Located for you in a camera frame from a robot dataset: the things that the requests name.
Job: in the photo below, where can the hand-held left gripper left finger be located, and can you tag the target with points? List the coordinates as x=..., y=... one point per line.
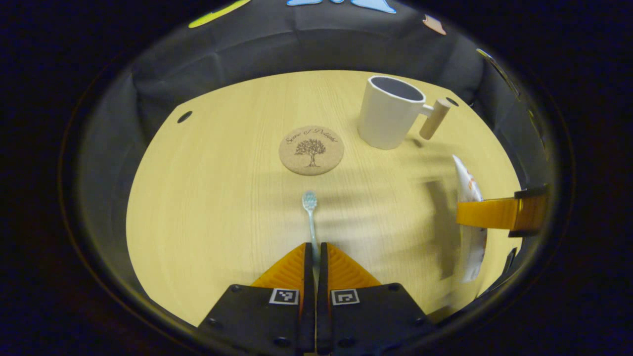
x=307, y=306

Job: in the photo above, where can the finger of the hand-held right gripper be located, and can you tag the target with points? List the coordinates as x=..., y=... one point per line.
x=494, y=213

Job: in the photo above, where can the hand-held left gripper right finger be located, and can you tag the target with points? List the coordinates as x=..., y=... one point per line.
x=324, y=306

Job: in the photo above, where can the white toothpaste tube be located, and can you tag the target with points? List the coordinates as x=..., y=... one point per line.
x=467, y=183

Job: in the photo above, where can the pale green toothbrush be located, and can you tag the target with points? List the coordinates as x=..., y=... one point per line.
x=310, y=202

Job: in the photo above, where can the round cork coaster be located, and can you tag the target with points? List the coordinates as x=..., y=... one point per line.
x=311, y=151

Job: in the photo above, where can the light wooden desktop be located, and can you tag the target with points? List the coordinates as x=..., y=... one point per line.
x=222, y=198

